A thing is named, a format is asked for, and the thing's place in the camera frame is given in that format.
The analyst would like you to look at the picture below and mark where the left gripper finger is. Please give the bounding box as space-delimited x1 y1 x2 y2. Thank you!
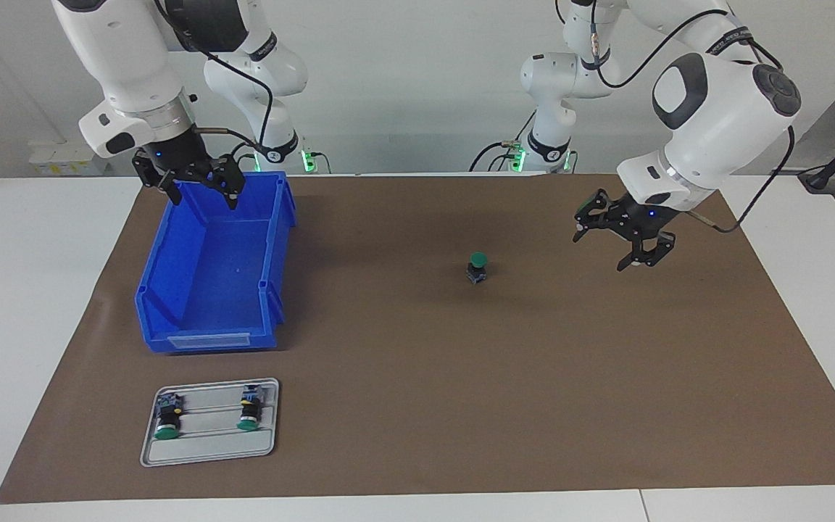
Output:
618 233 677 273
573 188 618 244

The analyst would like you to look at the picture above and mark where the green push button yellow mark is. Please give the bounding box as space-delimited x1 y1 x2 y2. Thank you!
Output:
153 391 184 441

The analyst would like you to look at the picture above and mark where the blue plastic storage bin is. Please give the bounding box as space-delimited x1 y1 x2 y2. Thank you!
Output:
133 171 296 355

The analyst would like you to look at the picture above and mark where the brown table mat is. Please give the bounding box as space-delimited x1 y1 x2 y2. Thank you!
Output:
0 173 835 505

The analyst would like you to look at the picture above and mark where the grey metal tray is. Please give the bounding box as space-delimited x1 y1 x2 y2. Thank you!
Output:
140 378 281 468

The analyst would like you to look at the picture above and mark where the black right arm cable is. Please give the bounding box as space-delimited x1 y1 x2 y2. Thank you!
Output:
153 0 273 175

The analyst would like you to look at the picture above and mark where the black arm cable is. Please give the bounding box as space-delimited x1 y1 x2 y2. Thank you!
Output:
153 0 273 175
588 7 797 234

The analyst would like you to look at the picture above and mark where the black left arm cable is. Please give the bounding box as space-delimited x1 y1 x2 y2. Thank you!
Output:
588 7 797 234

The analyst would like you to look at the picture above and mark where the white wall socket box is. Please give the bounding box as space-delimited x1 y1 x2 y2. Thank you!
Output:
30 141 110 177

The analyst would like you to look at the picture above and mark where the black base cable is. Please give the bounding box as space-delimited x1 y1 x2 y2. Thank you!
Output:
470 112 538 173

